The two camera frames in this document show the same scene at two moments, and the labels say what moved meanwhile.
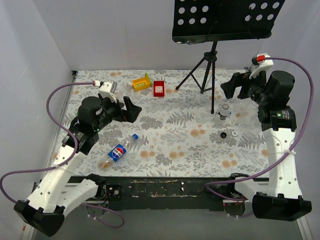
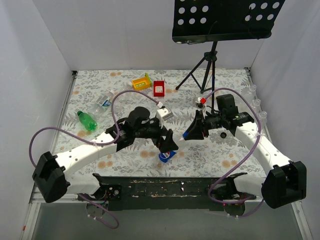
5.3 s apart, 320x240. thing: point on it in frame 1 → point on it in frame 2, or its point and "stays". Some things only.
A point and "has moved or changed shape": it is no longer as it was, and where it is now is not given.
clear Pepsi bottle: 116,153 → 164,157
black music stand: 210,21 stays
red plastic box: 159,88 stays
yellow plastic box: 141,83 stays
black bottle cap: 223,135 stays
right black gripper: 242,84 → 203,125
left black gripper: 122,110 → 161,137
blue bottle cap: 135,136 has moved or changed shape
